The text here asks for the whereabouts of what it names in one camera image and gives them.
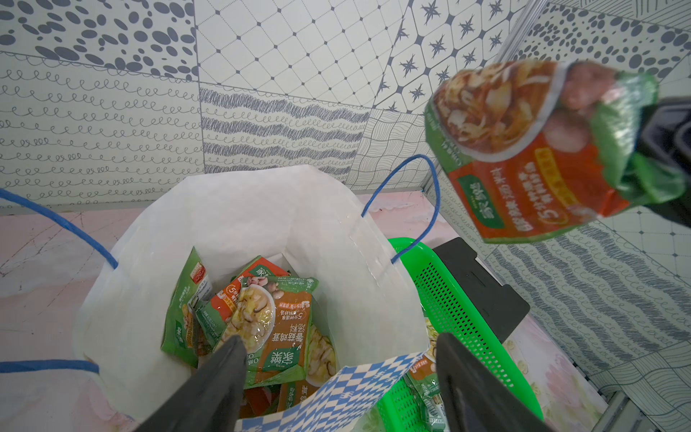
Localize red hot sour soup packet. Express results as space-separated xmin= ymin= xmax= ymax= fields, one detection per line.
xmin=209 ymin=256 xmax=290 ymax=323

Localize black plastic tool case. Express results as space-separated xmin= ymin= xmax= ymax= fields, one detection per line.
xmin=433 ymin=237 xmax=530 ymax=343

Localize green plastic basket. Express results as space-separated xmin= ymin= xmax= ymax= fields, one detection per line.
xmin=377 ymin=243 xmax=543 ymax=431

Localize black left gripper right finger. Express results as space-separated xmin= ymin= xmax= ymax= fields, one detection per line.
xmin=435 ymin=333 xmax=550 ymax=432

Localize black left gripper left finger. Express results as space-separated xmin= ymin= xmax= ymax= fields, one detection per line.
xmin=138 ymin=336 xmax=248 ymax=431

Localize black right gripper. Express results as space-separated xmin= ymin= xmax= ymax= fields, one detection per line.
xmin=636 ymin=96 xmax=690 ymax=227

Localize yellow green condiment packet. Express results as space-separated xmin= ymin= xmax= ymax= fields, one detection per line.
xmin=160 ymin=248 xmax=212 ymax=368

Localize mushroom soup packet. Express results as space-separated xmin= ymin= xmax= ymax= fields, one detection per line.
xmin=405 ymin=318 xmax=450 ymax=431
xmin=277 ymin=325 xmax=338 ymax=411

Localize blue checkered paper bag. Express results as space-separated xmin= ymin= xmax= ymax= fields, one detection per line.
xmin=0 ymin=154 xmax=442 ymax=432

